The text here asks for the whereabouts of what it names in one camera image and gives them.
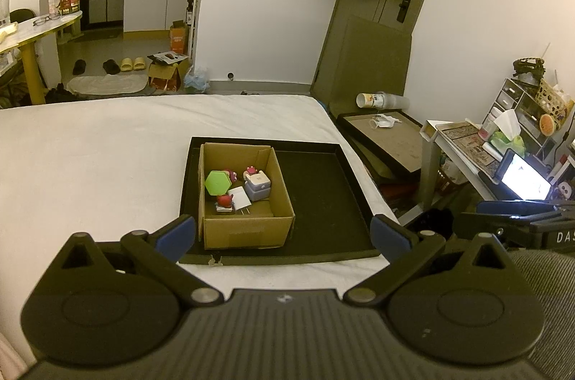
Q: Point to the white charger plug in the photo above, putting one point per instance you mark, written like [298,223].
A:
[238,198]

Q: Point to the grey knit fabric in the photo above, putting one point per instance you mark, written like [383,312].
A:
[552,294]

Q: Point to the blue and red figurine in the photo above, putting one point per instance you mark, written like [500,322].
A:
[223,201]

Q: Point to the printed magazine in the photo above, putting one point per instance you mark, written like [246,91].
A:
[168,57]

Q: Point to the white floor mat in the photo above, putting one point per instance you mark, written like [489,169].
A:
[108,83]

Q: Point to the eyeglasses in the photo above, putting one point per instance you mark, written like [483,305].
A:
[39,21]

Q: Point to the white kitchen cabinet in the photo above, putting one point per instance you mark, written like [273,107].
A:
[152,3]

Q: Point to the brown-haired doll figurine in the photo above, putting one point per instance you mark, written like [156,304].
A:
[250,170]

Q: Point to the lit laptop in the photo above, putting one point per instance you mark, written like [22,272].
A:
[525,180]

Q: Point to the clear plastic bottle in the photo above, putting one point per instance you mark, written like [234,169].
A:
[3,9]

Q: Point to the green tissue box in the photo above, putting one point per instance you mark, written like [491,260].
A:
[507,140]

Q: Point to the white face mask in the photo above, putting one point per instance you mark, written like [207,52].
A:
[384,122]

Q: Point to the wicker basket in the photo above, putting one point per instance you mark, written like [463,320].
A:
[552,99]

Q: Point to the blue plastic bag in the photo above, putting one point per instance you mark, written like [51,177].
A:
[196,79]

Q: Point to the yellow slipper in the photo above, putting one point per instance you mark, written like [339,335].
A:
[140,63]
[127,64]

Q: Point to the orange box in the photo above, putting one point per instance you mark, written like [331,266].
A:
[179,41]

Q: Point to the olive green panel board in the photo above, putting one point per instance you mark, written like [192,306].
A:
[364,61]

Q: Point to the dark chair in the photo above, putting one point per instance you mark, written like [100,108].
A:
[20,14]

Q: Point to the plastic cup on floor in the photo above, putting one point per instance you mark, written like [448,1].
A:
[370,99]

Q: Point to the black framed brown board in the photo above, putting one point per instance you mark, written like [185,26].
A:
[386,142]

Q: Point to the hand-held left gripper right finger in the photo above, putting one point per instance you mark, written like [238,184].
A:
[388,236]

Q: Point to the patterned desk mat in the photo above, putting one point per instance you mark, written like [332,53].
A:
[471,146]

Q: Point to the grey drawer organizer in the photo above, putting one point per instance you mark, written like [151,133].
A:
[507,97]

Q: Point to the pink bear-suit figurine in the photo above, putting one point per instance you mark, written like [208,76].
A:
[232,175]

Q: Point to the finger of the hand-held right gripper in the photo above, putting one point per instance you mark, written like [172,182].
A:
[512,207]
[485,223]

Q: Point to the white side desk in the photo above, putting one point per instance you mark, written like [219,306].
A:
[431,164]

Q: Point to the black tray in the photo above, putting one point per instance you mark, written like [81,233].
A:
[323,200]

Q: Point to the round table with yellow leg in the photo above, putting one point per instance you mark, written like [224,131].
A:
[31,70]

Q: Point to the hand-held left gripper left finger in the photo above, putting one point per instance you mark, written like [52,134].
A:
[177,234]

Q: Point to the brown cardboard floor box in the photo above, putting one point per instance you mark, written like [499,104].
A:
[161,79]

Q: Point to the white lavender cube toy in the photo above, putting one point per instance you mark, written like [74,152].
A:
[258,184]

